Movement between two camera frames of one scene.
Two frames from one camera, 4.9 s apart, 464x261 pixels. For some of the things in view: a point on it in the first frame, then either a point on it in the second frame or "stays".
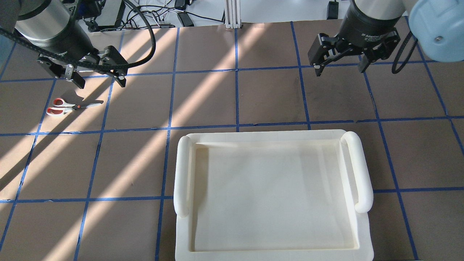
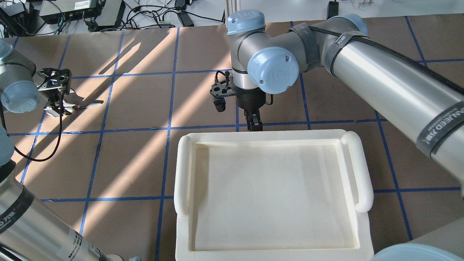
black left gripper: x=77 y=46 -> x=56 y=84
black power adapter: x=186 y=21 stays
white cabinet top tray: x=272 y=195 stays
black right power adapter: x=332 y=10 stays
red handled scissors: x=60 y=107 stays
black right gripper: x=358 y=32 -> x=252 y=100
